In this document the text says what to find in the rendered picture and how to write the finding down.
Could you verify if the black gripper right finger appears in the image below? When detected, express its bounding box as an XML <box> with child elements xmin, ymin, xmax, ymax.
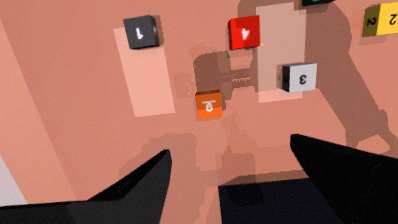
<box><xmin>290</xmin><ymin>134</ymin><xmax>398</xmax><ymax>224</ymax></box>

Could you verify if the red block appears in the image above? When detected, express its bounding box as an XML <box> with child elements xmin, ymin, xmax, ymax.
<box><xmin>228</xmin><ymin>15</ymin><xmax>260</xmax><ymax>50</ymax></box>

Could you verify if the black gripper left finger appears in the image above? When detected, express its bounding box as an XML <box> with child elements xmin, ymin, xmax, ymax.
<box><xmin>0</xmin><ymin>149</ymin><xmax>172</xmax><ymax>224</ymax></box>

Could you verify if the green digit block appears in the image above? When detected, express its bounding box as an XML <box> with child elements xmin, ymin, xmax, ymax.
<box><xmin>301</xmin><ymin>0</ymin><xmax>335</xmax><ymax>7</ymax></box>

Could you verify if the orange block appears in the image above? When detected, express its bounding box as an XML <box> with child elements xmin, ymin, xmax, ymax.
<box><xmin>195</xmin><ymin>90</ymin><xmax>223</xmax><ymax>119</ymax></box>

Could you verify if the yellow block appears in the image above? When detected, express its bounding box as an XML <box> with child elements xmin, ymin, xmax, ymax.
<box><xmin>362</xmin><ymin>2</ymin><xmax>398</xmax><ymax>37</ymax></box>

